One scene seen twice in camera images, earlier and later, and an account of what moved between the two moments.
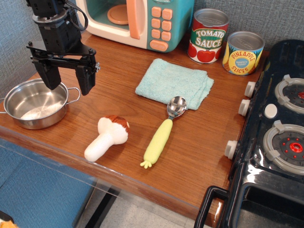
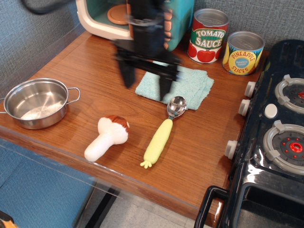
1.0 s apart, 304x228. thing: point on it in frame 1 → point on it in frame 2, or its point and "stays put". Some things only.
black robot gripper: (63, 43) → (147, 47)
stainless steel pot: (33, 105) stays put
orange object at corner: (6, 221) stays put
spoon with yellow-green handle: (176, 105) stays put
